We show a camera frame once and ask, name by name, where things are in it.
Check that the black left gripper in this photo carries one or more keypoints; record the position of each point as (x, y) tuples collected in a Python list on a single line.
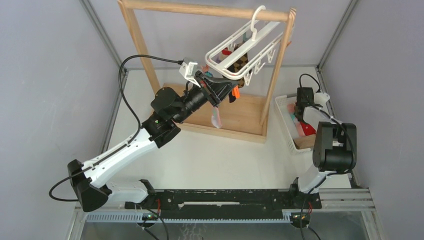
[(216, 89)]

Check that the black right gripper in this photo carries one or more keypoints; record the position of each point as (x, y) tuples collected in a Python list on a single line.
[(299, 119)]

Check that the pink sock with green patch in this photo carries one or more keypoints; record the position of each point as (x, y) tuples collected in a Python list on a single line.
[(215, 118)]

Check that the white perforated plastic basket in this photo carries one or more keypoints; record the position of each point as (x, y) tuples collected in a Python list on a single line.
[(290, 126)]

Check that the white plastic clip hanger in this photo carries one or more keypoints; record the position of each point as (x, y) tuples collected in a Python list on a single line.
[(262, 23)]

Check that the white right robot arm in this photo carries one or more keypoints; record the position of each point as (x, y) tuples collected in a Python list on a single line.
[(334, 150)]

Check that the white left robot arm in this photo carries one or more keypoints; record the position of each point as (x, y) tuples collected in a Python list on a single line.
[(90, 179)]

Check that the orange hanger clip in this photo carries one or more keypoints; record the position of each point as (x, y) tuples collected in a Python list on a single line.
[(235, 92)]

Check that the wooden hanger rack stand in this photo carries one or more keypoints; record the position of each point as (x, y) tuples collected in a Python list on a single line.
[(245, 119)]

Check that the red snowflake sock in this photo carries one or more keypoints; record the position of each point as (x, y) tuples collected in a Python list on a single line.
[(307, 129)]

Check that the brown argyle sock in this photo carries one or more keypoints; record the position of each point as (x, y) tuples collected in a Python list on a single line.
[(237, 66)]

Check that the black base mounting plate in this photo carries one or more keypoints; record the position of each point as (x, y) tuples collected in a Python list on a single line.
[(226, 204)]

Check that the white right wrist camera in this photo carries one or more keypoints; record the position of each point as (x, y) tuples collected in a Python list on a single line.
[(321, 98)]

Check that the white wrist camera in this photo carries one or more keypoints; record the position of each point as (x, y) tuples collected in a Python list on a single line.
[(188, 69), (321, 98)]

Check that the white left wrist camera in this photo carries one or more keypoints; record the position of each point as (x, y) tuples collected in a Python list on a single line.
[(188, 69)]

